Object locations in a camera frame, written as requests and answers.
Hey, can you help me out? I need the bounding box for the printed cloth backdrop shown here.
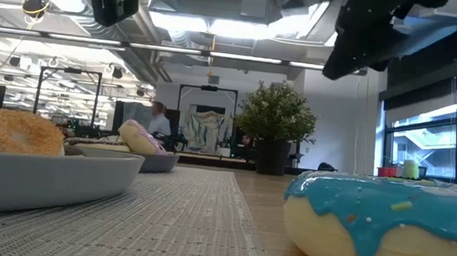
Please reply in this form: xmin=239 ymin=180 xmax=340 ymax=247
xmin=179 ymin=108 xmax=235 ymax=157

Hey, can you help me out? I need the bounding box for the light green cup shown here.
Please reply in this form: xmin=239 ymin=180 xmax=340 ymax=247
xmin=401 ymin=158 xmax=421 ymax=181

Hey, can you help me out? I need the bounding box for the black table edge frame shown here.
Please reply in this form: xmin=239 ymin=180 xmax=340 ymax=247
xmin=176 ymin=152 xmax=320 ymax=178

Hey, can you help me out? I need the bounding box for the rig rail with light strips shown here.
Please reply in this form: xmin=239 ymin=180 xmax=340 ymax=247
xmin=0 ymin=24 xmax=369 ymax=76

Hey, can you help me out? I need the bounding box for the mint donut with dark drizzle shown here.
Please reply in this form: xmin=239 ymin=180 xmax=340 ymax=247
xmin=63 ymin=130 xmax=133 ymax=153

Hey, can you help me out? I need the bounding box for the black overhead camera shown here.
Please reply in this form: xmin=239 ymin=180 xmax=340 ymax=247
xmin=19 ymin=0 xmax=51 ymax=20

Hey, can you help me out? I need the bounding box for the small black round object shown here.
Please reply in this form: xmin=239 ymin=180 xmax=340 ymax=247
xmin=317 ymin=161 xmax=339 ymax=174

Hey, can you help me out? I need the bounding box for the grey woven placemat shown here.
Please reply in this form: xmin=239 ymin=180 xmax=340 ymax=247
xmin=0 ymin=152 xmax=287 ymax=256

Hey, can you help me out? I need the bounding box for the black plant pot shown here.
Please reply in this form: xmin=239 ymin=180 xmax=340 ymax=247
xmin=252 ymin=138 xmax=292 ymax=177

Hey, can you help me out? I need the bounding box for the grey round plate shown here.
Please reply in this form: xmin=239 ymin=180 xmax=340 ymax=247
xmin=0 ymin=138 xmax=147 ymax=229

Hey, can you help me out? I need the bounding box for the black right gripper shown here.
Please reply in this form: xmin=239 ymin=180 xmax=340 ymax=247
xmin=322 ymin=0 xmax=452 ymax=90

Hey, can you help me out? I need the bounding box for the black station frame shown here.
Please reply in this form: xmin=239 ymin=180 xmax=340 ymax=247
xmin=32 ymin=64 xmax=104 ymax=135
xmin=173 ymin=82 xmax=239 ymax=158

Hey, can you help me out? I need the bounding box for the pink frosted donut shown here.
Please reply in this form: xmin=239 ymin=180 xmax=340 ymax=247
xmin=116 ymin=117 xmax=171 ymax=157

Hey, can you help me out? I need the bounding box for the red box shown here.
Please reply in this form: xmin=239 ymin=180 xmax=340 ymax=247
xmin=376 ymin=165 xmax=398 ymax=179

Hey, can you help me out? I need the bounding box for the grey curtain panel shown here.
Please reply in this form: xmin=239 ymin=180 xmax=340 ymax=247
xmin=120 ymin=101 xmax=167 ymax=140

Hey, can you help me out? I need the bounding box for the small grey bowl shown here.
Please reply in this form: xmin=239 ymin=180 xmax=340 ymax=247
xmin=86 ymin=146 xmax=181 ymax=176

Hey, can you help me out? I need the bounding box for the person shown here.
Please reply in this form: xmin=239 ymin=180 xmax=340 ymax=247
xmin=147 ymin=99 xmax=175 ymax=138

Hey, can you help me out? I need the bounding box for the blue frosted donut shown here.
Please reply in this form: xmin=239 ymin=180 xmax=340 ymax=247
xmin=278 ymin=167 xmax=457 ymax=256

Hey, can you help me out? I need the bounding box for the black pillar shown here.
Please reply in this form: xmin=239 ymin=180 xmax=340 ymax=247
xmin=112 ymin=100 xmax=125 ymax=133

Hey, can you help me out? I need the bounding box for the green artificial plant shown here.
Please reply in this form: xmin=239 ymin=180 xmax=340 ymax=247
xmin=233 ymin=77 xmax=322 ymax=147

